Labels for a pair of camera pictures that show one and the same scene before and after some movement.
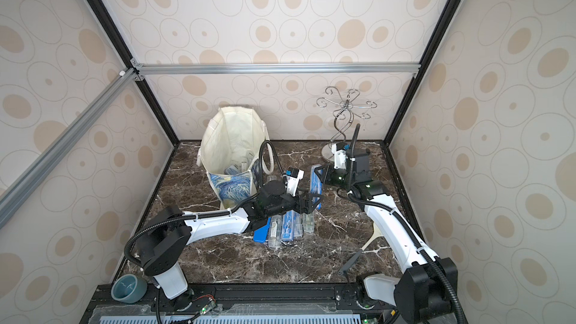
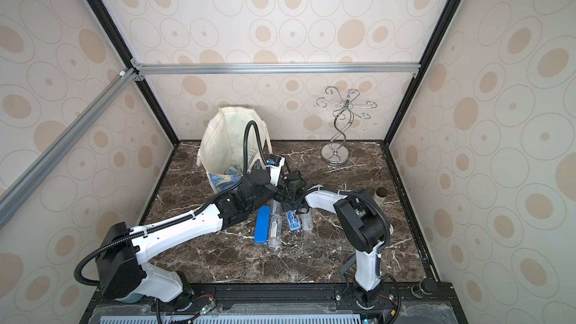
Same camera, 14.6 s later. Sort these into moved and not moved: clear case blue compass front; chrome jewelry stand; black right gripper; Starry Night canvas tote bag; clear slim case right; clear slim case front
Moved: black right gripper; clear case blue compass front
Not moved: clear slim case front; clear slim case right; Starry Night canvas tote bag; chrome jewelry stand
